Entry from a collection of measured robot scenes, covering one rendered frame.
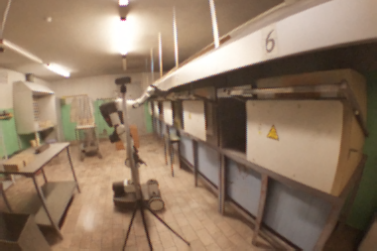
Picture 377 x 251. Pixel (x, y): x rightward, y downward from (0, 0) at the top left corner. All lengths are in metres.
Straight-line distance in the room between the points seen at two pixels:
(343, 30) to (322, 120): 0.38
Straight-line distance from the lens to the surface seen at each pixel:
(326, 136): 0.76
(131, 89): 6.47
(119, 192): 2.30
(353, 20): 0.56
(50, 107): 6.01
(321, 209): 1.14
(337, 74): 0.86
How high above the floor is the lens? 1.37
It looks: 4 degrees down
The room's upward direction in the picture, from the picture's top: 4 degrees counter-clockwise
